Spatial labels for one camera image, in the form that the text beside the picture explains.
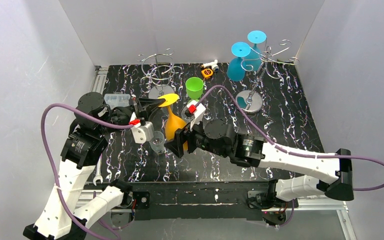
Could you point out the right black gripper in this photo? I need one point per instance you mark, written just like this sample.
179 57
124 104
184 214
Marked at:
185 139

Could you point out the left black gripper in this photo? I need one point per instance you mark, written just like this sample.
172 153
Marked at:
137 112

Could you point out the orange plastic wine glass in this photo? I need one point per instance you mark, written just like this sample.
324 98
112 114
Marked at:
173 122

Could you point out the chrome glass rack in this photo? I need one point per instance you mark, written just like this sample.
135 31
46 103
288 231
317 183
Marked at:
160 70
250 101

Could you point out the blue plastic wine glass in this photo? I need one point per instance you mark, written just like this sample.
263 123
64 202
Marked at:
253 60
236 70

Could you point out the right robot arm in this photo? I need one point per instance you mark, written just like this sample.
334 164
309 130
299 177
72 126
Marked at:
325 174

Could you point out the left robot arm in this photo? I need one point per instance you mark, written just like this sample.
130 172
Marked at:
61 219

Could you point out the green plastic wine glass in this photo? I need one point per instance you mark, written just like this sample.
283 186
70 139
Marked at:
194 87

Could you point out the clear stemless glass front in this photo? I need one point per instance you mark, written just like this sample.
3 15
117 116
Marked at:
157 142

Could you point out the clear stemless glass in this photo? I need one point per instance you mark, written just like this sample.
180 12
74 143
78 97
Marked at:
189 118
157 142

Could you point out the clear plastic screw box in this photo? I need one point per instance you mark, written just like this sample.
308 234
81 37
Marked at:
117 99

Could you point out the clear stemless glass centre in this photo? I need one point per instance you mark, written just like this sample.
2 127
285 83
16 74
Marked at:
189 118

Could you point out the yellow tape measure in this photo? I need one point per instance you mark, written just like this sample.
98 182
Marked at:
207 73

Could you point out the silver open-end wrench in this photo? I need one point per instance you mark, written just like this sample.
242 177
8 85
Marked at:
98 179

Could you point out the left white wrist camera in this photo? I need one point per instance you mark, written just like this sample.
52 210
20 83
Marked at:
142 131

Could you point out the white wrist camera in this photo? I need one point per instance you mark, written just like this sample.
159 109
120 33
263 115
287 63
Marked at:
198 109
142 131

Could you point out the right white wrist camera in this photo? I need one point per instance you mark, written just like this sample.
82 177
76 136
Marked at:
198 109

